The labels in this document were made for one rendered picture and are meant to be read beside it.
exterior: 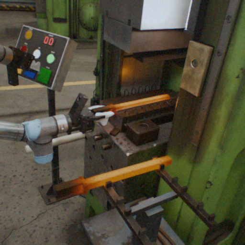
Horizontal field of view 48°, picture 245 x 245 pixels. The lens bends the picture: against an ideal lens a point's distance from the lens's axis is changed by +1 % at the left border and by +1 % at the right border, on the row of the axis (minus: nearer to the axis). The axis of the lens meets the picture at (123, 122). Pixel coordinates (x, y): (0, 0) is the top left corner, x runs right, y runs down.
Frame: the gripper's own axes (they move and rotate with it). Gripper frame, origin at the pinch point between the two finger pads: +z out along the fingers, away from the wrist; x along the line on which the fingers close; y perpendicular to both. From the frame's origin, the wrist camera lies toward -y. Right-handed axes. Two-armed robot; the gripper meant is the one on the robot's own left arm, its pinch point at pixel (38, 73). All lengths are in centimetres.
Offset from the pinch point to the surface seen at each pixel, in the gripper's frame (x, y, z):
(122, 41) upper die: -49, 23, -14
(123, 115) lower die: -53, -4, 1
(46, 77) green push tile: -2.1, -0.4, 4.5
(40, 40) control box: 10.4, 16.8, 5.2
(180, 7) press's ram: -65, 40, -12
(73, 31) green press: 283, 105, 350
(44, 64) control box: 2.7, 5.6, 5.2
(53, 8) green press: 316, 129, 311
